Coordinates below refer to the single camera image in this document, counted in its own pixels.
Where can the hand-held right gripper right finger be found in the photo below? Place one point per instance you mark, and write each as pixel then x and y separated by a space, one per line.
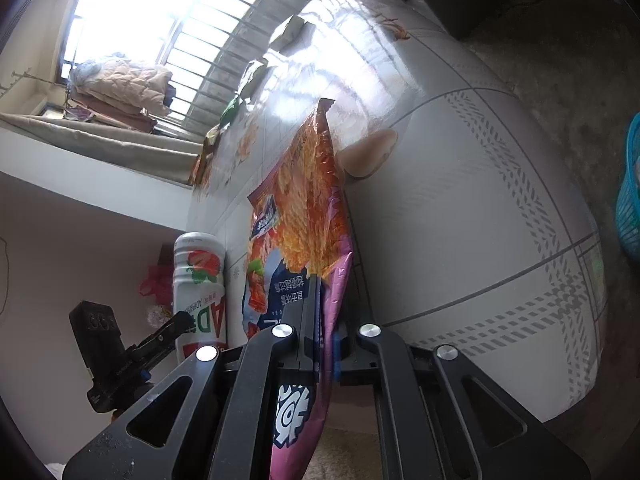
pixel 340 355

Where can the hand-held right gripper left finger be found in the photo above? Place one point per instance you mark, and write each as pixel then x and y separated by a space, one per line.
pixel 307 320

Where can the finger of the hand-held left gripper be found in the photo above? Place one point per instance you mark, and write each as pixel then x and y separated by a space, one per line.
pixel 165 335

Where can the white strawberry label bottle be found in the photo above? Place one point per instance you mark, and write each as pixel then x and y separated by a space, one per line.
pixel 197 280

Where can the purple snack bag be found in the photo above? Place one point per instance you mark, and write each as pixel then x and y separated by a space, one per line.
pixel 305 200

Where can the blue mesh wastebasket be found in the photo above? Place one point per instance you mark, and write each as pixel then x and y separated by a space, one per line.
pixel 631 195

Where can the pink gift bag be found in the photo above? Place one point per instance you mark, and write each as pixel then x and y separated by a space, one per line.
pixel 155 280

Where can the brown snack packet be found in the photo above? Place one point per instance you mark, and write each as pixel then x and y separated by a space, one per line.
pixel 207 155

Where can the beige curtain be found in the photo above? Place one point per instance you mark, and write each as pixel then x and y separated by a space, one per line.
pixel 100 145

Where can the printed plastic tablecloth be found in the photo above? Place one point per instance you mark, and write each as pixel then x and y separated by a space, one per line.
pixel 450 170

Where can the green snack packet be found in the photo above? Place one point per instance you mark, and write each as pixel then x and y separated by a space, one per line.
pixel 230 112

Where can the olive snack packet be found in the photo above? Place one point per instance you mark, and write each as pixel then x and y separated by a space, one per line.
pixel 252 80
pixel 290 32

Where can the hanging quilted clothes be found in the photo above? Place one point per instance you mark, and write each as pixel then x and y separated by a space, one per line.
pixel 125 85

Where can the metal window railing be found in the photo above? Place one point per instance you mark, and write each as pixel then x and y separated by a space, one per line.
pixel 235 25

